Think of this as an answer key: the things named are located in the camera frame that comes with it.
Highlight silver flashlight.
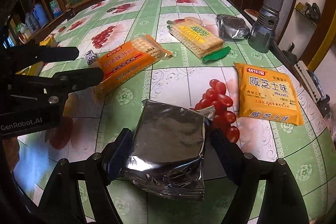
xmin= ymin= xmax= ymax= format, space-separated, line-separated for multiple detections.
xmin=248 ymin=0 xmax=289 ymax=53

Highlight green yellow cracker pack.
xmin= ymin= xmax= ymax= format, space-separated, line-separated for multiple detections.
xmin=167 ymin=18 xmax=231 ymax=63

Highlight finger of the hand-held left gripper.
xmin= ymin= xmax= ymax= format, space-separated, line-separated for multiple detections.
xmin=14 ymin=67 xmax=104 ymax=106
xmin=4 ymin=46 xmax=80 ymax=63

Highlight large silver snack packet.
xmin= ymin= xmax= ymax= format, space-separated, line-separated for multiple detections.
xmin=123 ymin=99 xmax=216 ymax=201

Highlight dark metal tools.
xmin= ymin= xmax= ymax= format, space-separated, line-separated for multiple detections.
xmin=295 ymin=2 xmax=321 ymax=26

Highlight clear grey jug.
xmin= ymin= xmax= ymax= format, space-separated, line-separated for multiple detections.
xmin=25 ymin=13 xmax=40 ymax=33

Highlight small silver packet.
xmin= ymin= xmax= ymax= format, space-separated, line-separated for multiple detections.
xmin=216 ymin=14 xmax=251 ymax=41

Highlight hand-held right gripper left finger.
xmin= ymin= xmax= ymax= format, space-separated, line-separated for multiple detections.
xmin=38 ymin=128 xmax=134 ymax=224

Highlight fruit print tablecloth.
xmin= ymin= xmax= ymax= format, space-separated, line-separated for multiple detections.
xmin=13 ymin=0 xmax=334 ymax=224

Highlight orange cracker pack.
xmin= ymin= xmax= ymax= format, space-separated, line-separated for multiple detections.
xmin=91 ymin=34 xmax=174 ymax=102

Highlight orange yellow biscuit packet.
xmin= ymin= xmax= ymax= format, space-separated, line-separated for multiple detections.
xmin=234 ymin=63 xmax=305 ymax=126

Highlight blue thermos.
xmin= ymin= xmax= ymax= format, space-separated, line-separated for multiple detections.
xmin=33 ymin=4 xmax=50 ymax=28

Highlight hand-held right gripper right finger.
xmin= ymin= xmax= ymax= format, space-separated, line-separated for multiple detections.
xmin=209 ymin=128 xmax=302 ymax=224

